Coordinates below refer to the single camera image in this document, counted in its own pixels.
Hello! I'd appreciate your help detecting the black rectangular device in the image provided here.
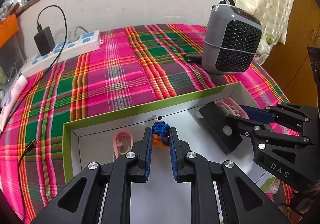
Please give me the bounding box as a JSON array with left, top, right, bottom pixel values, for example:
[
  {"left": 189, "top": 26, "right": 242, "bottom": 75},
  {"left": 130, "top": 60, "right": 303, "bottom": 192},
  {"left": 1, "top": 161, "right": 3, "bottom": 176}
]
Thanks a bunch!
[{"left": 198, "top": 101, "right": 242, "bottom": 155}]

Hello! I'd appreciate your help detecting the pink clip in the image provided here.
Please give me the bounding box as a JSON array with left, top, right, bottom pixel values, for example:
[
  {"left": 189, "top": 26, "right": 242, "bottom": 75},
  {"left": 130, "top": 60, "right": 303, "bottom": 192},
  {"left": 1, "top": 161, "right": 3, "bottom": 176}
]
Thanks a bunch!
[
  {"left": 112, "top": 131, "right": 133, "bottom": 160},
  {"left": 215, "top": 97, "right": 249, "bottom": 119}
]

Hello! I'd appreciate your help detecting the green white cardboard box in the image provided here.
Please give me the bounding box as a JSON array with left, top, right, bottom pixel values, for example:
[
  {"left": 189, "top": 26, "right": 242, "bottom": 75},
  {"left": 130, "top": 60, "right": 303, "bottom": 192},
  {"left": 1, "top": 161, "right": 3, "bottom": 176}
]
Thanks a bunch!
[{"left": 61, "top": 83, "right": 288, "bottom": 223}]

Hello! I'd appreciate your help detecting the grey black space heater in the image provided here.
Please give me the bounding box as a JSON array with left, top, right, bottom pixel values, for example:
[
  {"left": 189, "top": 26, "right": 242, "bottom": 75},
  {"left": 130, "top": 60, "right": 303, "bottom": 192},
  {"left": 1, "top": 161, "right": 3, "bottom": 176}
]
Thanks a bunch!
[{"left": 201, "top": 0, "right": 262, "bottom": 74}]

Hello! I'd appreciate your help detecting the heart pattern curtain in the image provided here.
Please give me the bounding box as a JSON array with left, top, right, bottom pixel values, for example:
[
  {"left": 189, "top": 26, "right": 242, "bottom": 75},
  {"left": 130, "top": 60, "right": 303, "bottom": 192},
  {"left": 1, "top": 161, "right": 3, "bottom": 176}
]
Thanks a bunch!
[{"left": 254, "top": 0, "right": 294, "bottom": 65}]

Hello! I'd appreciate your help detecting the plaid pink bed cloth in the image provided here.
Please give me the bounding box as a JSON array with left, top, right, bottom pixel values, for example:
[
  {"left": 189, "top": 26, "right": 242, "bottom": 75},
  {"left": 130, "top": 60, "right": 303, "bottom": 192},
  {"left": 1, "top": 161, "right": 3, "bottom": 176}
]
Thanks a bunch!
[{"left": 1, "top": 24, "right": 287, "bottom": 223}]

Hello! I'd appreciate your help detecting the white pink tube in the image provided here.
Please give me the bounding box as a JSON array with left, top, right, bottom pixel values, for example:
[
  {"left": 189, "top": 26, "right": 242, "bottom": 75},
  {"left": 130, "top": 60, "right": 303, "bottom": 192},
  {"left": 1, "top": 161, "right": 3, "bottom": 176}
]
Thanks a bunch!
[{"left": 1, "top": 74, "right": 28, "bottom": 132}]

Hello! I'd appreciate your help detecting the white power strip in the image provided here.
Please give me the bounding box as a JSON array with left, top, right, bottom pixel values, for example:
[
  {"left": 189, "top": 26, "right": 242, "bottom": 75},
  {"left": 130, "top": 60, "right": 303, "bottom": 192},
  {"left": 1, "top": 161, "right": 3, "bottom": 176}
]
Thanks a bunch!
[{"left": 21, "top": 30, "right": 104, "bottom": 78}]

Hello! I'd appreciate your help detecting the orange lid storage bin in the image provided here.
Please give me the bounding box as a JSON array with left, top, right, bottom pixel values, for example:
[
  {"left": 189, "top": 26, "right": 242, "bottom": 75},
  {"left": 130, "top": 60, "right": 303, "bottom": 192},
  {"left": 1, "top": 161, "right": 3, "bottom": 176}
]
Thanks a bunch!
[{"left": 0, "top": 14, "right": 19, "bottom": 47}]

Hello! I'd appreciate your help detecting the black charger with cable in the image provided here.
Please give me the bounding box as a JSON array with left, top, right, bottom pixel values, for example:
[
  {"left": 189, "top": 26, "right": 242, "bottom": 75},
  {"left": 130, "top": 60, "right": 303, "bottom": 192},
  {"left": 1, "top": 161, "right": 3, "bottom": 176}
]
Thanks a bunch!
[{"left": 17, "top": 4, "right": 68, "bottom": 223}]

